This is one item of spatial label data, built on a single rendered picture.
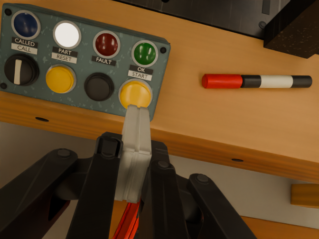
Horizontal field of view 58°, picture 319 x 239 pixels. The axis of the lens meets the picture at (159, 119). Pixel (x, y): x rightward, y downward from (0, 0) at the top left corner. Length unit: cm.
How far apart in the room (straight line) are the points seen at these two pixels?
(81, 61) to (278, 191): 123
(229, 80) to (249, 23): 9
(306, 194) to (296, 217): 15
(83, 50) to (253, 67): 20
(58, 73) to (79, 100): 3
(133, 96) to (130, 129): 11
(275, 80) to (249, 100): 4
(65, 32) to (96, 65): 4
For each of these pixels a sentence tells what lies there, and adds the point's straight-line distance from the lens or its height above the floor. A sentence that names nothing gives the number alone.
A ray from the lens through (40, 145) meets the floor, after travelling 123.
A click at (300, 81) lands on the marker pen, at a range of 37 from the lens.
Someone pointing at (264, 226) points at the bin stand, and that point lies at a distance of 45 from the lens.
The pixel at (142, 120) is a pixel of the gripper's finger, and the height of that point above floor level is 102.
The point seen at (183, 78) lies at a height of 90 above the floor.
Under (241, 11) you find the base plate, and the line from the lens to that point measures 39.
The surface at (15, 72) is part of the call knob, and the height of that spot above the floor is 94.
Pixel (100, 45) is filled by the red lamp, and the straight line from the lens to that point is 27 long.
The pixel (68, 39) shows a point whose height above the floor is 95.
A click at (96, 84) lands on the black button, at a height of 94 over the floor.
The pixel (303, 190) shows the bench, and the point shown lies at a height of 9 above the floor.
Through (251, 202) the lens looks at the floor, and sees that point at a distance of 134.
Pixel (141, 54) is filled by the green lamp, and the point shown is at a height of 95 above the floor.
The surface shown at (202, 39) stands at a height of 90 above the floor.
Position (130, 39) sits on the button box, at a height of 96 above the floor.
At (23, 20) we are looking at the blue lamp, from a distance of 28.
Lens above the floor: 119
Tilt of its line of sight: 73 degrees down
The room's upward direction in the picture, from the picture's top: 38 degrees clockwise
